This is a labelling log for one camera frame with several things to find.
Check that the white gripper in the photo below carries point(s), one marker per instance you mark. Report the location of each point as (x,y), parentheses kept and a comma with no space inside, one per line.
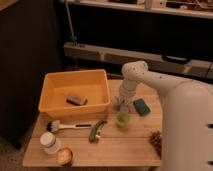
(123,100)

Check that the grey-blue towel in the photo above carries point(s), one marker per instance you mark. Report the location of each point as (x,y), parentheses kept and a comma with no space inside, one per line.
(121,108)

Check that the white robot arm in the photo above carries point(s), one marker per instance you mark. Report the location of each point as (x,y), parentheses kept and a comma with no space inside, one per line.
(187,123)

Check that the yellow plastic tray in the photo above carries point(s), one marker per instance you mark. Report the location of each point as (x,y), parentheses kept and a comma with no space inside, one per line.
(89,84)

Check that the teal sponge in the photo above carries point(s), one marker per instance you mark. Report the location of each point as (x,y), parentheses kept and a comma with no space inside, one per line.
(141,107)

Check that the green plastic cup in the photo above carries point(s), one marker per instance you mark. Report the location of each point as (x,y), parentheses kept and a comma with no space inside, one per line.
(122,119)

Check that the wooden table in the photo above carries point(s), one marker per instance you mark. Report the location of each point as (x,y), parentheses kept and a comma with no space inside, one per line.
(117,147)

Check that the grey metal shelf beam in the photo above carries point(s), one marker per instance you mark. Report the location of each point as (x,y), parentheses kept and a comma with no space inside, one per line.
(196,68)

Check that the brown dried bunch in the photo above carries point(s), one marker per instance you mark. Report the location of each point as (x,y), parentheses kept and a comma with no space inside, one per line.
(155,140)

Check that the brown sponge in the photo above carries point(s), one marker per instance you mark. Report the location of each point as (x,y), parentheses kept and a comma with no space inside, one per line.
(76,100)

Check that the white dish brush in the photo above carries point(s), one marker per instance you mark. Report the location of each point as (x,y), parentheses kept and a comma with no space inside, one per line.
(56,125)

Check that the white lidded jar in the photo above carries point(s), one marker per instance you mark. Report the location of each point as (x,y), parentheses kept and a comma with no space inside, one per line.
(50,143)

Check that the green handled peeler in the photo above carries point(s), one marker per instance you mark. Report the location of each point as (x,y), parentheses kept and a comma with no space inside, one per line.
(93,136)

